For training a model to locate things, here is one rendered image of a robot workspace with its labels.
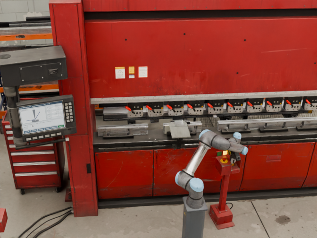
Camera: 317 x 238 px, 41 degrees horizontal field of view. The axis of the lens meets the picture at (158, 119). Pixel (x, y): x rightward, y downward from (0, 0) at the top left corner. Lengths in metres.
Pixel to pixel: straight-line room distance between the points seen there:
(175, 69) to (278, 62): 0.98
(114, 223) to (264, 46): 2.34
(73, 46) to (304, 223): 2.99
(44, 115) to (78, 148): 0.67
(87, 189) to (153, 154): 0.76
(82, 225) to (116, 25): 2.11
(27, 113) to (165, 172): 1.65
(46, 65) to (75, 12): 0.48
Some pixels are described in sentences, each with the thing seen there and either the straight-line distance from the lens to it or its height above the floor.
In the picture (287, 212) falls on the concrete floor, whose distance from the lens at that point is 4.95.
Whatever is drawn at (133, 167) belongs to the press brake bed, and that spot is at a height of 0.55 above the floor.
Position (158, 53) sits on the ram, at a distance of 3.89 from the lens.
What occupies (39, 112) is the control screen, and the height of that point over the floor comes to 1.51.
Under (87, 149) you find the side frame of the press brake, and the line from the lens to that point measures 4.13.
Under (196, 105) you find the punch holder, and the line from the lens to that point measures 4.20.
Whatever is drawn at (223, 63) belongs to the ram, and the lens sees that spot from 4.04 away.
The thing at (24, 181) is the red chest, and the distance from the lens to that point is 4.92.
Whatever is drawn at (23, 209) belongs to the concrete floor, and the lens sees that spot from 4.93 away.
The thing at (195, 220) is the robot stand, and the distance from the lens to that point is 3.74.
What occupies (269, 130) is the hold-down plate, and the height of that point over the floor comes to 0.90.
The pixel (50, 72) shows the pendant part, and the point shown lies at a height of 1.84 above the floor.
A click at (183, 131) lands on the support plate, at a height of 1.00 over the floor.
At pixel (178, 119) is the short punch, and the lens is 4.28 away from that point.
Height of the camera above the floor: 3.30
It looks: 32 degrees down
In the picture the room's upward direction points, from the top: 1 degrees clockwise
